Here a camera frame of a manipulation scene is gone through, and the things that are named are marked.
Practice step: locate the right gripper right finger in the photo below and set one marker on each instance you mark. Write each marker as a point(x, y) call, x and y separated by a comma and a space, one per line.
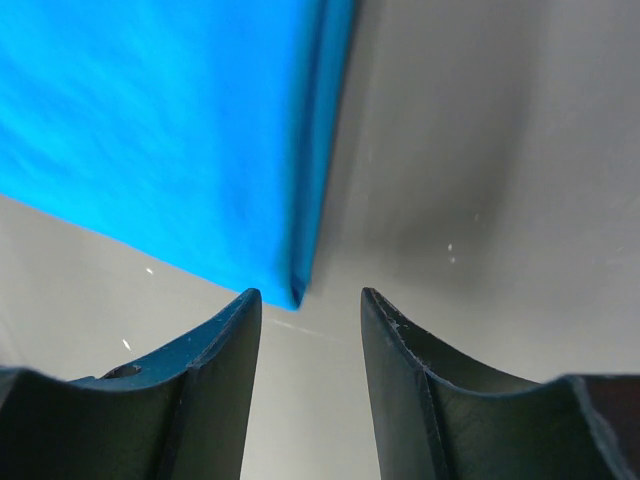
point(440, 414)

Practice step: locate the blue t-shirt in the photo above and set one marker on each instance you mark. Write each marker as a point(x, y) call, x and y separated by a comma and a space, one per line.
point(198, 132)

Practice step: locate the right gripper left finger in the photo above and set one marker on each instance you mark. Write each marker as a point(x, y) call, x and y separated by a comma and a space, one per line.
point(179, 412)

